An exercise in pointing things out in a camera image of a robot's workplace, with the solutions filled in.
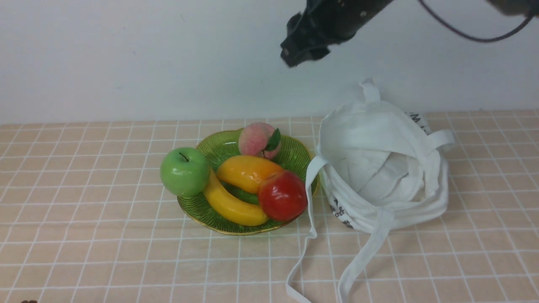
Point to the yellow banana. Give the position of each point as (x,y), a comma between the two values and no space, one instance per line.
(230,207)

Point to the white cloth bag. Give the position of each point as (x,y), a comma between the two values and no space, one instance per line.
(380,170)

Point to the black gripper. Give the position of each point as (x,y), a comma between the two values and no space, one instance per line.
(323,23)

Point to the orange yellow mango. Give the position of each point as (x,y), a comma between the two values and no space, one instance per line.
(247,172)

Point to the green apple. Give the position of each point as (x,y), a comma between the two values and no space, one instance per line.
(185,172)

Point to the red apple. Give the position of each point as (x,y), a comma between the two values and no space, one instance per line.
(282,196)

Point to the pink peach with leaf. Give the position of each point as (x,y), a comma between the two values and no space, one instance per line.
(260,139)

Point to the green glass plate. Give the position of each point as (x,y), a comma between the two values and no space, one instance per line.
(220,146)

